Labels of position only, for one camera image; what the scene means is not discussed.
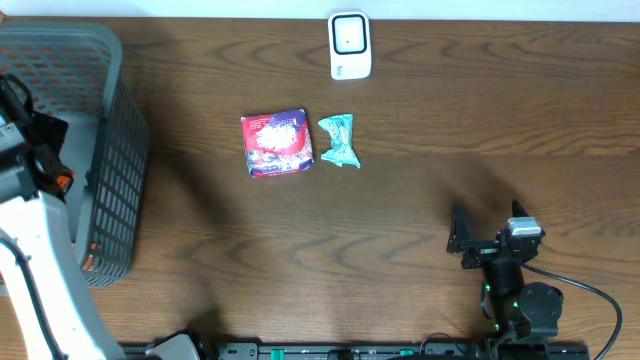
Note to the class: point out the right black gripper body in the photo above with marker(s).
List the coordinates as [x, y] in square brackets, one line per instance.
[480, 251]

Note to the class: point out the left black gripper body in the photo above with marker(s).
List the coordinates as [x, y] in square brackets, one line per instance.
[45, 138]

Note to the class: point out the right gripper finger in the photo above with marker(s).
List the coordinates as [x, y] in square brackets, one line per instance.
[459, 236]
[518, 210]

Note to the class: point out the teal snack wrapper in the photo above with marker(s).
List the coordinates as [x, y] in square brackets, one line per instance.
[340, 131]

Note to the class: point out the red purple snack pack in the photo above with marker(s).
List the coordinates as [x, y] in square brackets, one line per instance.
[277, 144]

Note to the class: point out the orange snack bar wrapper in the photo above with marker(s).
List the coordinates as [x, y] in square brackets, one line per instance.
[65, 180]

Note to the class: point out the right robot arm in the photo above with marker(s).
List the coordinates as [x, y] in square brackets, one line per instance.
[521, 310]

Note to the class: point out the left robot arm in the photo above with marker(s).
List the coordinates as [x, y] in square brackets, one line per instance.
[46, 285]

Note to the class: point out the white barcode scanner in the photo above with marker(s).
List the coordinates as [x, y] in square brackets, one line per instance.
[349, 45]

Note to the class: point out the grey plastic mesh basket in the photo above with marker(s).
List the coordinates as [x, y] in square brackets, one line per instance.
[73, 72]

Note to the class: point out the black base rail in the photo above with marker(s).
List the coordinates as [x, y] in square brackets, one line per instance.
[253, 351]

